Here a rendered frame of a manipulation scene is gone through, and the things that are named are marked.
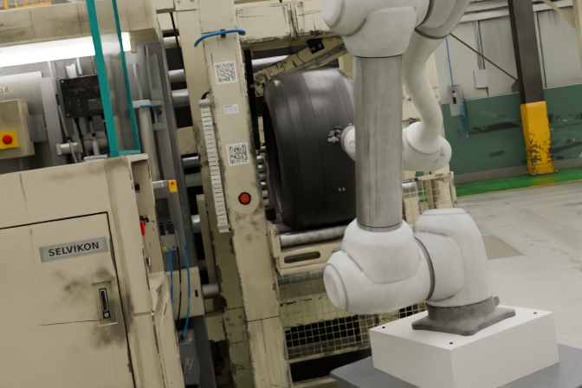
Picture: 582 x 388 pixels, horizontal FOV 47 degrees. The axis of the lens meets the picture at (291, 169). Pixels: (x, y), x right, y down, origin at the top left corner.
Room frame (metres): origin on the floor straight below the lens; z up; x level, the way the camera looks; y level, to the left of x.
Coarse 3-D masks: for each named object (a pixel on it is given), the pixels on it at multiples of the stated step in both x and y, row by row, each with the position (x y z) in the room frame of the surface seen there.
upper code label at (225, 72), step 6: (216, 66) 2.35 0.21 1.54; (222, 66) 2.35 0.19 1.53; (228, 66) 2.35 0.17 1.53; (234, 66) 2.36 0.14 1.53; (216, 72) 2.35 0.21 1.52; (222, 72) 2.35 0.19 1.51; (228, 72) 2.35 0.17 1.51; (234, 72) 2.36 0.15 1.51; (216, 78) 2.35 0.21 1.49; (222, 78) 2.35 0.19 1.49; (228, 78) 2.35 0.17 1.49; (234, 78) 2.36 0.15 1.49
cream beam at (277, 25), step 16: (304, 0) 2.66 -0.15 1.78; (240, 16) 2.62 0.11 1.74; (256, 16) 2.63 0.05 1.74; (272, 16) 2.64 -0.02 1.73; (288, 16) 2.65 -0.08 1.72; (304, 16) 2.66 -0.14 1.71; (320, 16) 2.66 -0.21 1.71; (256, 32) 2.63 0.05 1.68; (272, 32) 2.64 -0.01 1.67; (288, 32) 2.65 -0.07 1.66; (304, 32) 2.66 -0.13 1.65; (320, 32) 2.67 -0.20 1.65; (256, 48) 2.82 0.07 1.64
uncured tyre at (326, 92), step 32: (288, 96) 2.24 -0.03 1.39; (320, 96) 2.24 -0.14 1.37; (352, 96) 2.26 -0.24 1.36; (288, 128) 2.19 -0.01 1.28; (320, 128) 2.18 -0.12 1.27; (288, 160) 2.19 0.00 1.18; (320, 160) 2.17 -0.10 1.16; (352, 160) 2.19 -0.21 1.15; (288, 192) 2.23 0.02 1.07; (320, 192) 2.20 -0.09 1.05; (352, 192) 2.23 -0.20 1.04; (288, 224) 2.37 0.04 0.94; (320, 224) 2.32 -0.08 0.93
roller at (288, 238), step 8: (336, 224) 2.33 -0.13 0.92; (344, 224) 2.33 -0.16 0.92; (288, 232) 2.31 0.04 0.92; (296, 232) 2.31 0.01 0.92; (304, 232) 2.31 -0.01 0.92; (312, 232) 2.31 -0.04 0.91; (320, 232) 2.31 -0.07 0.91; (328, 232) 2.31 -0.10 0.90; (336, 232) 2.31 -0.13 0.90; (344, 232) 2.32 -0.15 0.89; (280, 240) 2.31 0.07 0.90; (288, 240) 2.29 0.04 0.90; (296, 240) 2.30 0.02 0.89; (304, 240) 2.30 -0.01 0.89; (312, 240) 2.31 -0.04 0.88
